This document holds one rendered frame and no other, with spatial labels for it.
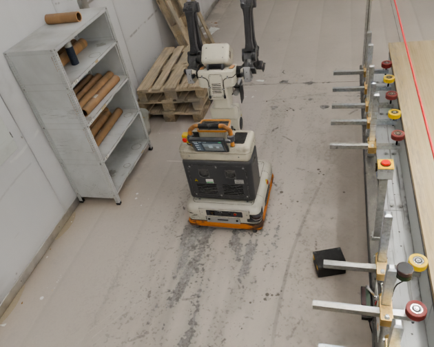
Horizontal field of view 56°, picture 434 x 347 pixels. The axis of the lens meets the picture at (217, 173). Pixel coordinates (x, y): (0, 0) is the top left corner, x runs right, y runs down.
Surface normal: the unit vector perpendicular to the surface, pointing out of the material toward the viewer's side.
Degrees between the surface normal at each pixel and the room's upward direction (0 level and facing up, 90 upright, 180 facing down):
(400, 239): 0
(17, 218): 90
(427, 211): 0
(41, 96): 90
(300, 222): 0
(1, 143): 90
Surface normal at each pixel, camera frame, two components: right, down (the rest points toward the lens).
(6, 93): 0.96, 0.03
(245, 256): -0.16, -0.76
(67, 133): -0.23, 0.65
